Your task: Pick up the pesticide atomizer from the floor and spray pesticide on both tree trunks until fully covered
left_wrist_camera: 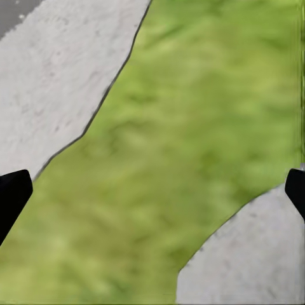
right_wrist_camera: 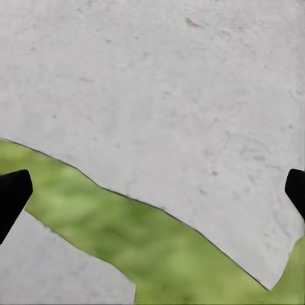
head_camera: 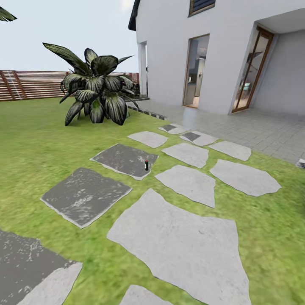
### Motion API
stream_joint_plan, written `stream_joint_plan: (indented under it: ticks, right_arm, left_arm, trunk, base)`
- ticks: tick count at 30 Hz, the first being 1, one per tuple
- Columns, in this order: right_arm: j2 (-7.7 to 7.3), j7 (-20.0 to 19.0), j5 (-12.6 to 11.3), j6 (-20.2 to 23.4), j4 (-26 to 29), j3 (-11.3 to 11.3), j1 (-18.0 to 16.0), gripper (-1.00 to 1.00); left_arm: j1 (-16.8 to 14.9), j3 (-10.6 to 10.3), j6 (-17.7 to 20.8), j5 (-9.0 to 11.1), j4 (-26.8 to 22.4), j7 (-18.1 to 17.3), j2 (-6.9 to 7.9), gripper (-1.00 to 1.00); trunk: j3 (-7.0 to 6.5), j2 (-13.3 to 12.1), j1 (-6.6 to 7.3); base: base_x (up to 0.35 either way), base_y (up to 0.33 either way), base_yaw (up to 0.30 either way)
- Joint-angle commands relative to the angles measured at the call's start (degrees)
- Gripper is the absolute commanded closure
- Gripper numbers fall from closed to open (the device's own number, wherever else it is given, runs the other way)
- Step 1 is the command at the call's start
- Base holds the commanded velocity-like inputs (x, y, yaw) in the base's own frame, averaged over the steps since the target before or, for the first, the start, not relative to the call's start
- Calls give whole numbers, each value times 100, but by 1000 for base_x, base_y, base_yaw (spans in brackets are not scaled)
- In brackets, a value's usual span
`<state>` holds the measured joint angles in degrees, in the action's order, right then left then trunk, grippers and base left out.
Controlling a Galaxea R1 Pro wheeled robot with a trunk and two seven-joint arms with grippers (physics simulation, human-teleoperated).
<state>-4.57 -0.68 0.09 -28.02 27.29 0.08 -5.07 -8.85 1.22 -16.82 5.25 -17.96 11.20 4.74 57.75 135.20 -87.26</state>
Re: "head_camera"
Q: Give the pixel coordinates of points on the door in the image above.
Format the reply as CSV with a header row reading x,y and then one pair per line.
x,y
258,51

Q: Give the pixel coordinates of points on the fixed window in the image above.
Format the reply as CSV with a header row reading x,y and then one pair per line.
x,y
196,64

